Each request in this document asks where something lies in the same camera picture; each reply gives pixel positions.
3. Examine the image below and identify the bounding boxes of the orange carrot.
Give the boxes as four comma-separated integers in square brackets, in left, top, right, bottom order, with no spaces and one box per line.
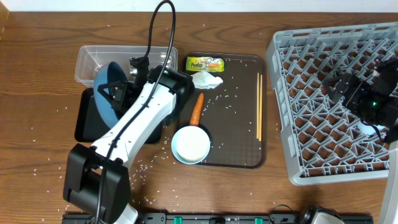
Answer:
[189,92,205,126]

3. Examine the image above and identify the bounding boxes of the small blue cup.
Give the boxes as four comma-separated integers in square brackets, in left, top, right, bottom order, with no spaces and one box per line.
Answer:
[357,122,376,136]

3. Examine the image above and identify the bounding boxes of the left black cable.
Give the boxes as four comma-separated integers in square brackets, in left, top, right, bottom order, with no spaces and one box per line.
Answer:
[93,0,177,224]

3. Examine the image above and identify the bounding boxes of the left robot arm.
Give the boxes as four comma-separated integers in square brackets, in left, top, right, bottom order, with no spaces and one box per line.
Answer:
[63,66,195,223]

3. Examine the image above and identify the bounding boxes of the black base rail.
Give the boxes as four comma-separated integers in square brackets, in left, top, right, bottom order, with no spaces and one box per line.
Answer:
[62,213,374,224]

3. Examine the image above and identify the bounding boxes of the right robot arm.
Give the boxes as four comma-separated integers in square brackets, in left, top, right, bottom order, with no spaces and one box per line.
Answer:
[322,59,397,223]

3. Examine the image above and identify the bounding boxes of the black rectangular tray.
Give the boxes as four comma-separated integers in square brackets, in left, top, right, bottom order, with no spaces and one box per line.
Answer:
[74,87,165,144]

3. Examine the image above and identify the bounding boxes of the light blue rice bowl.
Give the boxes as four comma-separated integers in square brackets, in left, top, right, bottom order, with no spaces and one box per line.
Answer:
[171,126,211,165]

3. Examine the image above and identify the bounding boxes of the white napkin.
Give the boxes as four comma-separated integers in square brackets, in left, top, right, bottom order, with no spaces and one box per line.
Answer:
[192,71,223,90]

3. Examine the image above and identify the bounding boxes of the wooden chopstick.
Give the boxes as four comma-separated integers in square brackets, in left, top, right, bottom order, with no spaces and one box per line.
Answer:
[256,73,260,139]
[259,74,263,142]

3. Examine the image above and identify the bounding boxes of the yellow green snack wrapper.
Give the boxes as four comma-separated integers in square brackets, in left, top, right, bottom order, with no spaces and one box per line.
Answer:
[185,57,224,72]

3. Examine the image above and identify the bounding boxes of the grey dishwasher rack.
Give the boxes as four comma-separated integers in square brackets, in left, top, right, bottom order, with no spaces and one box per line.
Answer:
[266,22,397,185]

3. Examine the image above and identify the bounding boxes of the brown serving tray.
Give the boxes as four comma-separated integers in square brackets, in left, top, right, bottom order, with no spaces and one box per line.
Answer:
[190,52,267,169]

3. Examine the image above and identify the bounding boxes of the clear plastic bin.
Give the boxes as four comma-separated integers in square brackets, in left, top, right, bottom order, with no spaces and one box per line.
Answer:
[75,45,178,88]

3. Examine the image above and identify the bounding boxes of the blue plate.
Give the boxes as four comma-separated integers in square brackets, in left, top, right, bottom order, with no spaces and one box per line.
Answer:
[93,62,127,128]

